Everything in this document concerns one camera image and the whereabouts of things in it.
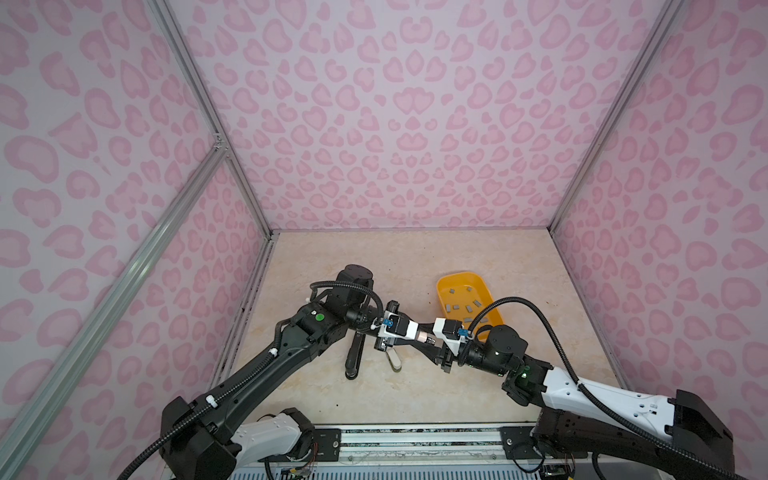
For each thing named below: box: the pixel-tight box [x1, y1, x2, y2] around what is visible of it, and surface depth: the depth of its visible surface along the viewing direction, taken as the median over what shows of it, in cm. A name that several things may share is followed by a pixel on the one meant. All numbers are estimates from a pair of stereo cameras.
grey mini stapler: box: [386, 348, 402, 373], surface depth 87 cm
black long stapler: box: [345, 331, 366, 380], surface depth 86 cm
